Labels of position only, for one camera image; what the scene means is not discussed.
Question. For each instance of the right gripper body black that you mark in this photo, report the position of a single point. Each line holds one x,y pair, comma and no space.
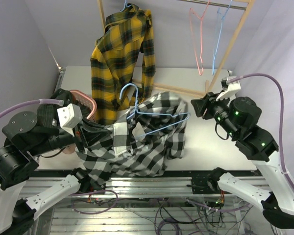
218,109

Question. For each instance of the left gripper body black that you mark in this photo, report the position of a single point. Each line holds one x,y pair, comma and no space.
77,137

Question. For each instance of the blue hanger of checkered shirt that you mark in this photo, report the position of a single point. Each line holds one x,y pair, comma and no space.
136,111

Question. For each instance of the black white checkered shirt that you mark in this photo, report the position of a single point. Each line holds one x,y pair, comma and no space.
142,145

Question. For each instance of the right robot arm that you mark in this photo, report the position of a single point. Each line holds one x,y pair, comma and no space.
238,118

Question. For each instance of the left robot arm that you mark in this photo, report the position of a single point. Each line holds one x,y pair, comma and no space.
25,139

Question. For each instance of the yellow plaid shirt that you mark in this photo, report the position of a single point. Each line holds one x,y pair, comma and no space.
127,34

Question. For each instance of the blue hanger of yellow shirt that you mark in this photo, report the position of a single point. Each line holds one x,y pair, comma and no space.
126,5

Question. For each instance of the pink laundry basket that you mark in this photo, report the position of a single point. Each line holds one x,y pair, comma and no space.
87,105

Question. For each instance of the metal rack rod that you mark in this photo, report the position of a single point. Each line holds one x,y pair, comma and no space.
217,4

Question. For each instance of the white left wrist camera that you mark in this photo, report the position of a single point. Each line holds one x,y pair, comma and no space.
69,117

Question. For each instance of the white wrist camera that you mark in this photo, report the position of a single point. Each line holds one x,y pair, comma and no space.
69,117
228,89

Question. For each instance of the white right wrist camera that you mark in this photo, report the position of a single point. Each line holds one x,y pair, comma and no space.
228,89

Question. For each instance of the pink wire hanger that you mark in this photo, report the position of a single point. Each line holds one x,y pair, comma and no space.
196,36

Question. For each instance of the aluminium frame base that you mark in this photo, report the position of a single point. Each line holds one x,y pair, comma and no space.
177,203

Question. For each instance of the blue wire hanger empty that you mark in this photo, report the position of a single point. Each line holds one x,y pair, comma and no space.
218,32

